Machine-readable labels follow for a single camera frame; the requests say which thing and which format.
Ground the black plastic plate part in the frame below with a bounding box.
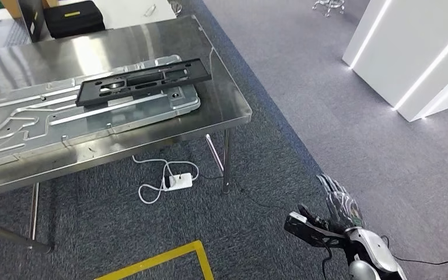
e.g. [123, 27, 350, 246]
[75, 58, 212, 108]

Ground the stainless steel workbench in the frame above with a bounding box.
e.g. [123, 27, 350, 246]
[0, 15, 253, 254]

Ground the chrome stool base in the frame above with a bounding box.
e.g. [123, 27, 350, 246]
[311, 0, 347, 17]

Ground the white power strip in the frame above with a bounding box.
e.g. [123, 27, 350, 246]
[163, 173, 193, 192]

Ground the yellow floor tape square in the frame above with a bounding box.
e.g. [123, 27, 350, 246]
[94, 240, 215, 280]

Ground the stamped silver metal panel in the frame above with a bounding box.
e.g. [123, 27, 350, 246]
[0, 54, 202, 173]

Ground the white table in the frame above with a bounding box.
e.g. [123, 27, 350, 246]
[58, 0, 177, 31]

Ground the black carry case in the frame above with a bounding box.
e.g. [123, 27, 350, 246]
[43, 1, 106, 40]

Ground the open laptop computer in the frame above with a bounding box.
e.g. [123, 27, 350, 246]
[0, 0, 46, 51]

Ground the thin black tether cable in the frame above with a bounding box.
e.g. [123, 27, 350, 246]
[380, 236, 448, 267]

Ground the black right camera cable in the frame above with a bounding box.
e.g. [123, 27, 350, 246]
[320, 246, 334, 280]

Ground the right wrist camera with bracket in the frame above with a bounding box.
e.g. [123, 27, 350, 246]
[283, 205, 348, 248]

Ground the thin black floor cable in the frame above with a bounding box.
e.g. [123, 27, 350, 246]
[198, 176, 298, 211]

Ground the white power cable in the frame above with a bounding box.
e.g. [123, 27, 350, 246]
[132, 155, 200, 205]

